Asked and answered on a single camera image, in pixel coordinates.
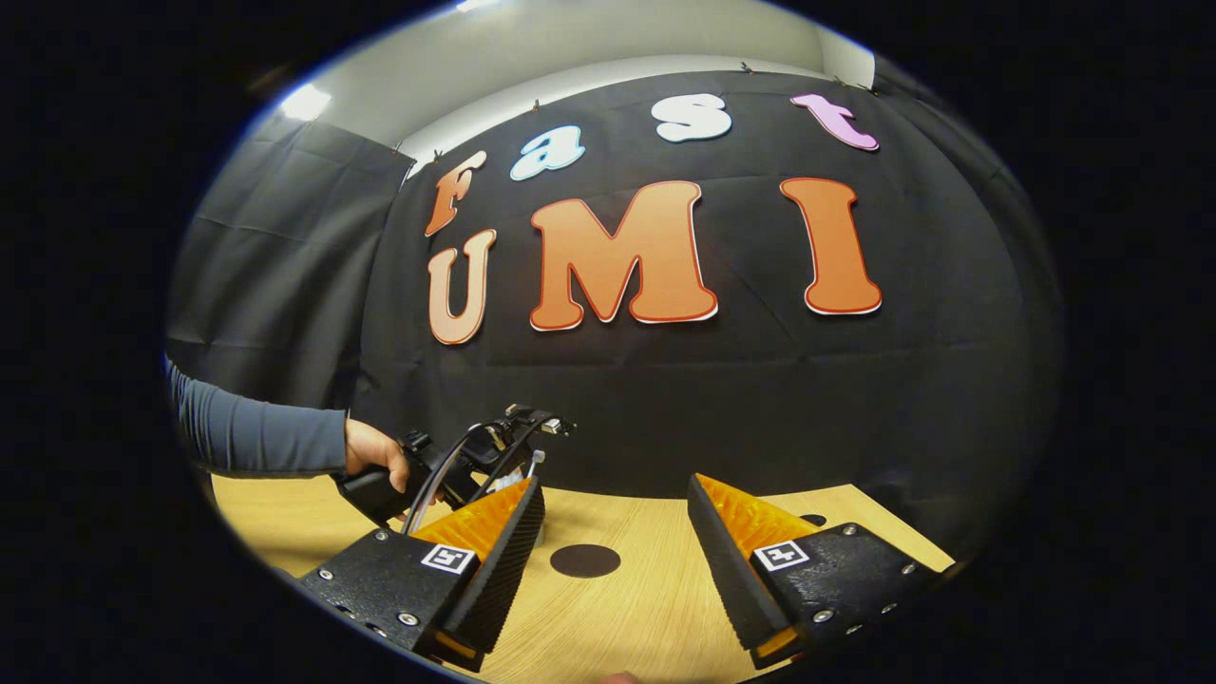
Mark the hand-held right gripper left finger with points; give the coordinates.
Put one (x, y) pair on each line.
(503, 570)

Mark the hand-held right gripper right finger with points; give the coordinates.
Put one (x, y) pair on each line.
(731, 579)

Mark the white toothbrush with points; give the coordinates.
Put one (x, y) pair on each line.
(537, 459)

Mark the dark round coaster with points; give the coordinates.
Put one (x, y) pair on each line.
(584, 560)

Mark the wooden desktop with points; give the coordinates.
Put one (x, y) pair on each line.
(617, 617)

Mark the black backdrop cloth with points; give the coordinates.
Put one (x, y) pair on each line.
(712, 408)

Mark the ceiling light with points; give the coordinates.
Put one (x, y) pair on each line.
(304, 101)

